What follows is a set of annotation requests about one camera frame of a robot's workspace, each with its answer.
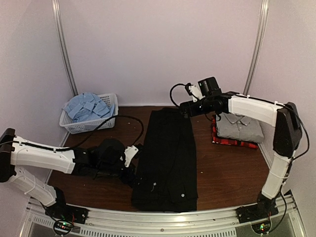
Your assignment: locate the red black plaid shirt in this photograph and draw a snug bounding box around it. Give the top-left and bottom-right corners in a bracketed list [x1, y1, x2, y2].
[211, 115, 259, 149]

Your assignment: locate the left aluminium frame post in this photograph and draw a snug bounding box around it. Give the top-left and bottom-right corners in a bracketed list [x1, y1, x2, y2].
[51, 0, 78, 96]

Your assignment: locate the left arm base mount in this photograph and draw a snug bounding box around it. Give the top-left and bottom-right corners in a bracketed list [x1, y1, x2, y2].
[42, 188, 88, 237]

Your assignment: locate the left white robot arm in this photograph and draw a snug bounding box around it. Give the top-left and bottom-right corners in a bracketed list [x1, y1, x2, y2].
[0, 128, 140, 219]

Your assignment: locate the left black camera cable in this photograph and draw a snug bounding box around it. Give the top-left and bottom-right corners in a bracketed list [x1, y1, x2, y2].
[56, 115, 145, 151]

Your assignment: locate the light blue shirt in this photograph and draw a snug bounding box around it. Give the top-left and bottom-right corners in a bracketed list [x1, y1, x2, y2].
[63, 92, 116, 122]

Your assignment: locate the black long sleeve shirt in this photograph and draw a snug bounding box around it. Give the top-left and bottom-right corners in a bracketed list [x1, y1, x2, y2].
[131, 108, 198, 212]

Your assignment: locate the white plastic basket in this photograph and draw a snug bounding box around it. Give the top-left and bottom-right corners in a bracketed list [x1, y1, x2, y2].
[59, 92, 119, 134]

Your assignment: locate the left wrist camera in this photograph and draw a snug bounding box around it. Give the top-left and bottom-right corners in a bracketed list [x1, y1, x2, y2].
[123, 145, 141, 168]

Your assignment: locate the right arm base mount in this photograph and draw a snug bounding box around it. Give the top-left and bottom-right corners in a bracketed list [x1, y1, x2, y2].
[236, 193, 278, 235]

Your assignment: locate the aluminium frame post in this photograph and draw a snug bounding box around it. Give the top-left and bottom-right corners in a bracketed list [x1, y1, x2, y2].
[51, 0, 78, 96]
[243, 0, 269, 95]

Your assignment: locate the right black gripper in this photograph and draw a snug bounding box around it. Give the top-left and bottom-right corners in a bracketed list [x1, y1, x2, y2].
[178, 97, 212, 119]

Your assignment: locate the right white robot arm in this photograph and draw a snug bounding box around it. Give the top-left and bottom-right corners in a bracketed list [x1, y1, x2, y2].
[178, 77, 308, 218]

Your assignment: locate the grey folded button shirt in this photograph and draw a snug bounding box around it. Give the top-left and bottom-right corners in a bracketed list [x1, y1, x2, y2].
[216, 113, 264, 143]

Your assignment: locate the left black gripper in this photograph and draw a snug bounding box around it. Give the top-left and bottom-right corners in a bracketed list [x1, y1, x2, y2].
[97, 160, 149, 188]

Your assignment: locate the right aluminium frame post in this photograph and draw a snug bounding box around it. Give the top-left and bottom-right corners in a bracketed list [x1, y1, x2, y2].
[243, 0, 269, 95]

